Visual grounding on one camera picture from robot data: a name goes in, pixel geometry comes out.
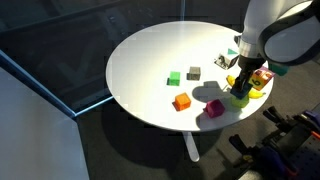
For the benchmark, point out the magenta block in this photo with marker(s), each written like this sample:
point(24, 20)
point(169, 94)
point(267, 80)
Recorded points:
point(215, 108)

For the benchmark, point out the white table leg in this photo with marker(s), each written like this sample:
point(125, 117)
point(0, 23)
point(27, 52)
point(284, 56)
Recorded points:
point(191, 147)

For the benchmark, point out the white partition panel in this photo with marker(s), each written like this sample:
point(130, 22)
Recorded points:
point(36, 133)

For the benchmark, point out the bright green block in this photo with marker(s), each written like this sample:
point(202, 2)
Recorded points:
point(174, 78)

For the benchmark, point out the black clamp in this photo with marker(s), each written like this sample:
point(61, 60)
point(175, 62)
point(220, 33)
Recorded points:
point(240, 144)
point(277, 117)

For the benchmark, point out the orange number six cube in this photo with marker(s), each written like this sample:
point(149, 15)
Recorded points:
point(261, 80)

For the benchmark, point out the light green block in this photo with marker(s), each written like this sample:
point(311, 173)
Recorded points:
point(240, 101)

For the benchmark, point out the zebra picture cube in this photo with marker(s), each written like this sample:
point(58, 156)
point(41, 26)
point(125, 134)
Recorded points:
point(225, 61)

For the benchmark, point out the teal triangle piece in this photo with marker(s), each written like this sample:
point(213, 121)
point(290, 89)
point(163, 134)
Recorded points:
point(231, 51)

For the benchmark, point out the yellow banana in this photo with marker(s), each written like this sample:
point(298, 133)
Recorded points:
point(257, 94)

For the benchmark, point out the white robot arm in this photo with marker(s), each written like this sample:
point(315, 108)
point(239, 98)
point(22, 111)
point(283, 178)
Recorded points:
point(280, 30)

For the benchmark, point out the perforated metal board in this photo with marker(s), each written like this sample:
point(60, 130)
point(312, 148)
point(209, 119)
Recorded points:
point(306, 156)

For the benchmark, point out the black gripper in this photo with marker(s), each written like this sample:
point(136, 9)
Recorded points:
point(250, 66)

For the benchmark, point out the orange block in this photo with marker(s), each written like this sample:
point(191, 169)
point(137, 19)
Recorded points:
point(182, 101)

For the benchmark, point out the grey block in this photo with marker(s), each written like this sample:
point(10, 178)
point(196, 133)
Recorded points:
point(194, 73)

